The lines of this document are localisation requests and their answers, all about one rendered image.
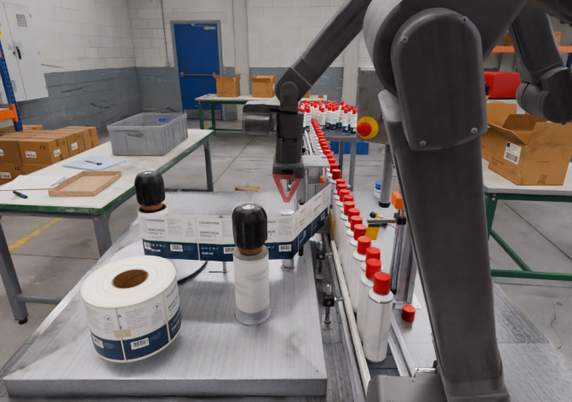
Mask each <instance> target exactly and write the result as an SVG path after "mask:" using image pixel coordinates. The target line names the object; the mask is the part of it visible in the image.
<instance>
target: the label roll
mask: <svg viewBox="0 0 572 402"><path fill-rule="evenodd" d="M81 296H82V299H83V305H84V309H85V313H86V317H87V320H88V324H89V331H90V335H91V338H92V342H93V346H94V350H95V352H96V353H97V354H98V355H99V356H100V357H101V358H103V359H106V360H109V361H112V362H118V363H125V362H133V361H137V360H141V359H145V358H148V357H150V356H152V355H154V354H156V353H158V352H160V351H162V350H163V349H165V348H166V347H167V346H168V345H169V344H170V343H171V342H172V341H173V340H174V339H175V338H176V337H177V336H178V334H179V332H180V329H181V326H182V318H181V311H180V298H179V291H178V284H177V278H176V271H175V267H174V264H173V263H172V262H171V261H169V260H167V259H164V258H162V257H159V256H132V257H127V258H123V259H121V260H117V261H113V262H111V263H109V264H106V265H105V266H103V267H101V268H99V269H97V270H96V271H94V272H93V273H91V274H90V275H89V276H88V277H87V278H86V279H85V281H84V282H83V285H82V288H81Z"/></svg>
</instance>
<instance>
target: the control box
mask: <svg viewBox="0 0 572 402"><path fill-rule="evenodd" d="M383 90H385V87H384V86H383V85H382V84H381V82H380V80H379V78H378V77H377V74H376V72H375V69H374V66H362V67H361V68H360V79H359V92H358V105H357V126H358V124H359V123H361V122H368V123H369V124H370V125H371V127H372V131H371V133H370V135H368V136H365V137H362V136H360V135H359V134H358V132H357V130H356V141H364V142H370V143H376V144H382V145H388V146H390V144H389V140H388V137H387V133H386V127H385V124H384V121H383V120H380V115H381V109H380V102H379V97H378V94H379V93H380V92H381V91H383Z"/></svg>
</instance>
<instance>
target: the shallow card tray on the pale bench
mask: <svg viewBox="0 0 572 402"><path fill-rule="evenodd" d="M120 177H122V171H81V172H80V173H78V174H76V175H74V176H73V177H71V178H69V179H68V180H66V181H64V182H62V183H60V184H59V185H58V186H56V187H53V188H52V189H50V190H48V192H49V196H50V197H94V196H96V195H97V194H99V193H100V192H102V191H103V190H105V189H106V188H107V187H109V186H110V185H111V184H112V183H113V182H115V181H116V180H118V179H119V178H120Z"/></svg>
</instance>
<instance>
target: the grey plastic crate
mask: <svg viewBox="0 0 572 402"><path fill-rule="evenodd" d="M159 118H170V119H171V121H170V122H159V121H158V119H159ZM186 118H187V115H186V113H148V112H143V113H140V114H137V115H134V116H133V117H130V118H126V119H124V120H121V121H118V122H116V123H112V124H110V125H107V129H108V130H109V135H110V140H111V144H112V154H113V155H115V156H165V155H166V154H167V153H169V152H171V151H172V150H173V149H175V148H176V147H177V146H178V145H179V144H181V143H182V142H183V141H185V140H186V139H187V138H188V131H187V122H186Z"/></svg>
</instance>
